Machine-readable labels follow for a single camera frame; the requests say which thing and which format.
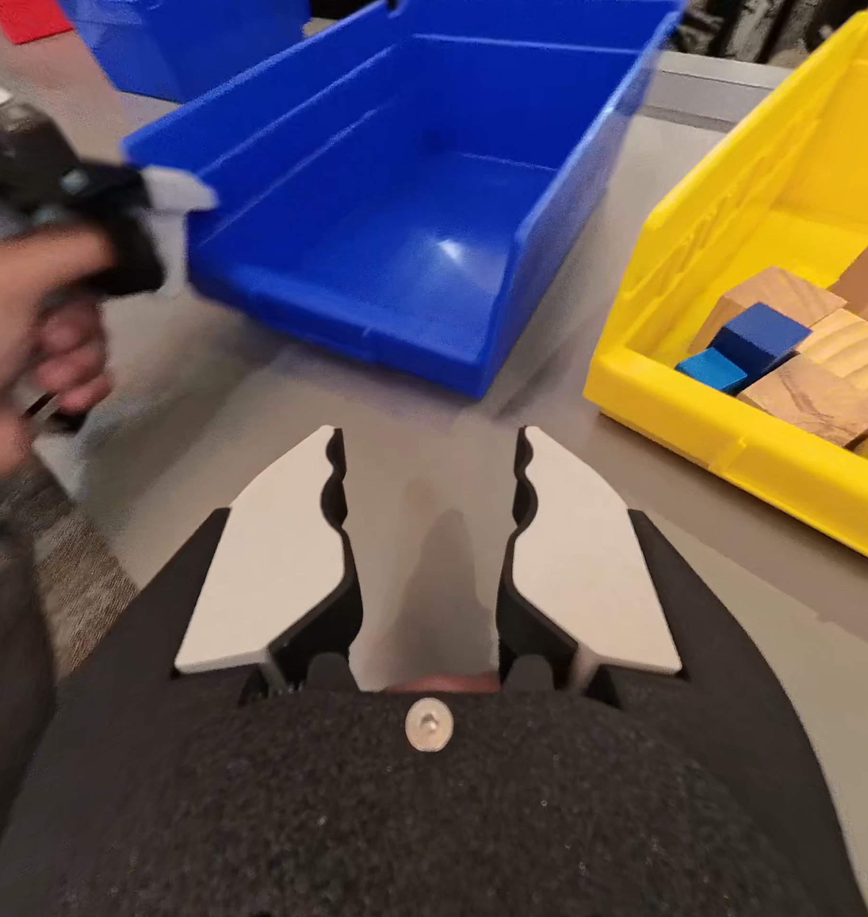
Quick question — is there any blue plastic box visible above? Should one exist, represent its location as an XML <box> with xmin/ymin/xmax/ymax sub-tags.
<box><xmin>57</xmin><ymin>0</ymin><xmax>313</xmax><ymax>103</ymax></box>

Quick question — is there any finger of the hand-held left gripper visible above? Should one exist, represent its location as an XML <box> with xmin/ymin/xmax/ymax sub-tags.
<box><xmin>140</xmin><ymin>166</ymin><xmax>218</xmax><ymax>214</ymax></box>

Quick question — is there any person's left hand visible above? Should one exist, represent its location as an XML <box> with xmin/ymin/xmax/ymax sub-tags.
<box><xmin>0</xmin><ymin>225</ymin><xmax>119</xmax><ymax>481</ymax></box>

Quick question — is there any blue plastic bin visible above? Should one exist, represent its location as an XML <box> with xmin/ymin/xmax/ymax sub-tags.
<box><xmin>122</xmin><ymin>0</ymin><xmax>686</xmax><ymax>398</ymax></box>

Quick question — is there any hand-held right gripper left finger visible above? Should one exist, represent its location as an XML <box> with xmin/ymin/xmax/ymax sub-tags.
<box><xmin>174</xmin><ymin>426</ymin><xmax>364</xmax><ymax>694</ymax></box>

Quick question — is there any red plastic bin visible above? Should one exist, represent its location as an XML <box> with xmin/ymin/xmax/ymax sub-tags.
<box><xmin>0</xmin><ymin>0</ymin><xmax>73</xmax><ymax>44</ymax></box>

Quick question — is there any yellow plastic bin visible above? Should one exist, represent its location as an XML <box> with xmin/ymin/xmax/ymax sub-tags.
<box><xmin>583</xmin><ymin>0</ymin><xmax>868</xmax><ymax>570</ymax></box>

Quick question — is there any pile of wooden coloured cubes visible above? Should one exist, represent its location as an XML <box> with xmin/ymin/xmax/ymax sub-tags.
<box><xmin>674</xmin><ymin>225</ymin><xmax>868</xmax><ymax>448</ymax></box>

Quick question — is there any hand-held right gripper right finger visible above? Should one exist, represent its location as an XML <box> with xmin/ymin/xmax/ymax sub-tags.
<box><xmin>497</xmin><ymin>426</ymin><xmax>683</xmax><ymax>694</ymax></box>

